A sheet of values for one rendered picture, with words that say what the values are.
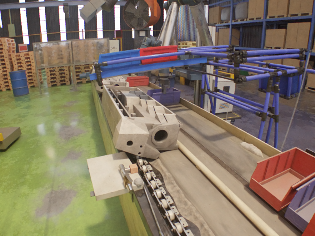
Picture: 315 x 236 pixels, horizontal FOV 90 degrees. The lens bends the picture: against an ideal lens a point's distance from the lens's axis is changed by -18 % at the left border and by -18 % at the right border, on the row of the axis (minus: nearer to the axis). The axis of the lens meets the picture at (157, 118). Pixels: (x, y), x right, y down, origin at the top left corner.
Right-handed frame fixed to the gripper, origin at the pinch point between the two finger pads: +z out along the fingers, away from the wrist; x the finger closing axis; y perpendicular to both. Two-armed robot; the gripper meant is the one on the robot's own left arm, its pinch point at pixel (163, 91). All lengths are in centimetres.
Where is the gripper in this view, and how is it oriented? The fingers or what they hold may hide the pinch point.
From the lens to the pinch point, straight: 197.4
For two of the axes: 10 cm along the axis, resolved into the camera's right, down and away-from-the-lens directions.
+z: 0.0, 9.3, 3.6
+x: 3.6, 3.3, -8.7
